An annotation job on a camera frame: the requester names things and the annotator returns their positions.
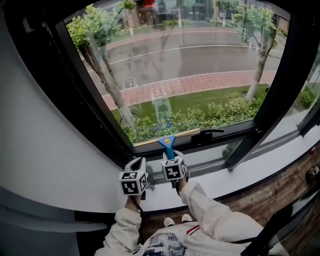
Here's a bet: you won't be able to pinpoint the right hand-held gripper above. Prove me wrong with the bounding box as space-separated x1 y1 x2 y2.
160 149 190 182

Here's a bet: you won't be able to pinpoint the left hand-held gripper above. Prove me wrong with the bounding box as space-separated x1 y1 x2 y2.
118 156 150 197

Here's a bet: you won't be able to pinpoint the blue squeegee with brass blade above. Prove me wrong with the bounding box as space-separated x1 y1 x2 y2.
134 128 201 161

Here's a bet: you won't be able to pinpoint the sash window glass pane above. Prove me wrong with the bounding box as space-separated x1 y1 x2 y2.
63 0 291 144

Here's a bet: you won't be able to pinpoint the person's left forearm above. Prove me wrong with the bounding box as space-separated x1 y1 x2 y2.
101 194 146 256

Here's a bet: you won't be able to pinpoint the person's right forearm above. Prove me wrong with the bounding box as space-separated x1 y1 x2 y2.
174 178 266 248

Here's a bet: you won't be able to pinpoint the narrow fixed glass pane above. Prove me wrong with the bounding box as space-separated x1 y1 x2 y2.
147 139 243 173

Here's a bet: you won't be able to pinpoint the white windowsill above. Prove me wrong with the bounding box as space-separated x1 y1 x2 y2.
134 129 320 213

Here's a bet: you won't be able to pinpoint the person's white printed jacket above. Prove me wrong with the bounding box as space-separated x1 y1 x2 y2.
129 223 288 256

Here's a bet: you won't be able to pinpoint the black screen panel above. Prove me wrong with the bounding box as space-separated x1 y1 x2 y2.
239 192 320 256

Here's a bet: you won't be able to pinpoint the small items on floor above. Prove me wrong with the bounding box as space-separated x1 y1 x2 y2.
305 163 320 183

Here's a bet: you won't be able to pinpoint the wide fixed glass pane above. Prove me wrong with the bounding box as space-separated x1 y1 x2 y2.
259 42 320 148

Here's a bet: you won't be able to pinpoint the black window handle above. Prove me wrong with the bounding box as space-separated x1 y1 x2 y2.
191 128 225 147

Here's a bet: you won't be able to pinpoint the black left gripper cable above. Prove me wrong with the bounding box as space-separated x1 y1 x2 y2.
133 196 147 246

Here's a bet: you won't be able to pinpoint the black window frame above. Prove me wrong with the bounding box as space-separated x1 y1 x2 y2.
4 0 320 173

